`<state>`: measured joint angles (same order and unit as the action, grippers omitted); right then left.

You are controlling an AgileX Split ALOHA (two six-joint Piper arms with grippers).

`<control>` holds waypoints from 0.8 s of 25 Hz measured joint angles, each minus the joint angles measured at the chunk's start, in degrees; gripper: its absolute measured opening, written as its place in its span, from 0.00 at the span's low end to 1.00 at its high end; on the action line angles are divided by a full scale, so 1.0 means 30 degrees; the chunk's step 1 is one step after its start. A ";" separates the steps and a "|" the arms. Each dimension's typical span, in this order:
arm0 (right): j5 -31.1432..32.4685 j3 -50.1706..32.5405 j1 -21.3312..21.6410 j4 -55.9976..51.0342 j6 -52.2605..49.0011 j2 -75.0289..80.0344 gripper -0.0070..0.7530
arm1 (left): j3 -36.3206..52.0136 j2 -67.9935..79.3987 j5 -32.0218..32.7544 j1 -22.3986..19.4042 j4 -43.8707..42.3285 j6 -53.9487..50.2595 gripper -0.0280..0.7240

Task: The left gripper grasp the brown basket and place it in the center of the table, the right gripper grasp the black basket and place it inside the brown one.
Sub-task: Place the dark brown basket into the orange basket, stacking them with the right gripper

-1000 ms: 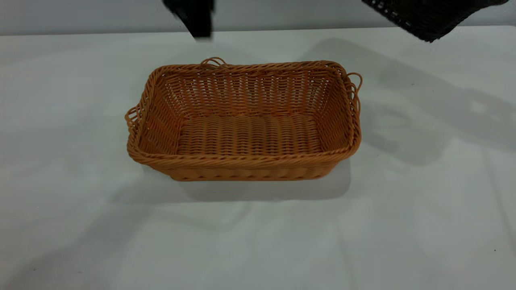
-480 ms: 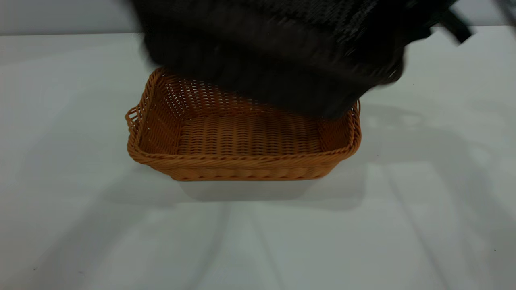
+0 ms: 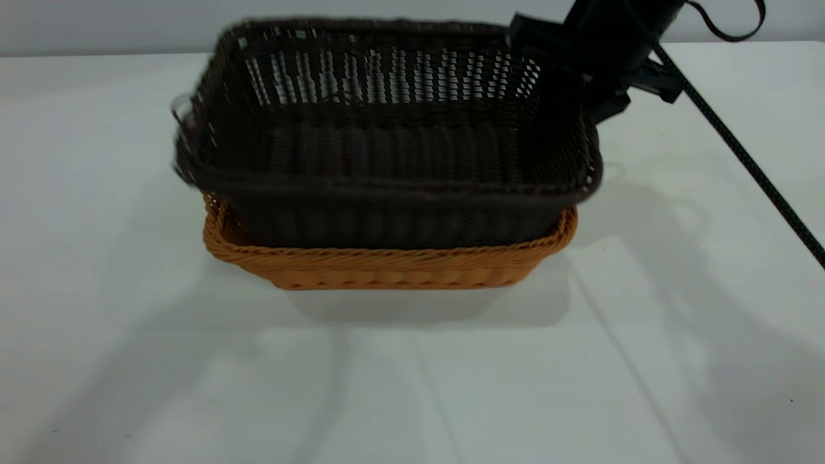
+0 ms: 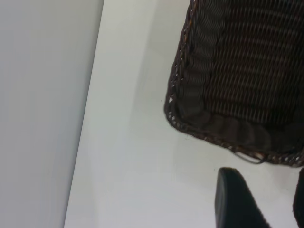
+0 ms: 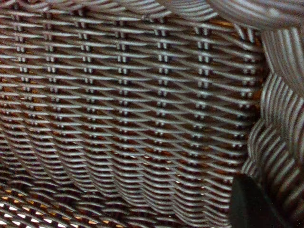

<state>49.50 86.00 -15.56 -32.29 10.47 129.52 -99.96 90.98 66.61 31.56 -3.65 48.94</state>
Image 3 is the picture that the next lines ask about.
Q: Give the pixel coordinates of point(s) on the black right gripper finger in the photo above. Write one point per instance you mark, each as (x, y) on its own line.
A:
(660, 80)

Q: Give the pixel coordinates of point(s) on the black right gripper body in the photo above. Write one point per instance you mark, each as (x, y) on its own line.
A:
(599, 84)

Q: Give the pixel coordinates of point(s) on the dark brown woven rattan basket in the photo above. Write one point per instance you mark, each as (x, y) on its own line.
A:
(387, 161)

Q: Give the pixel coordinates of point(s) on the orange woven rattan basket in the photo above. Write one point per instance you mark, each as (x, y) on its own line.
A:
(387, 267)

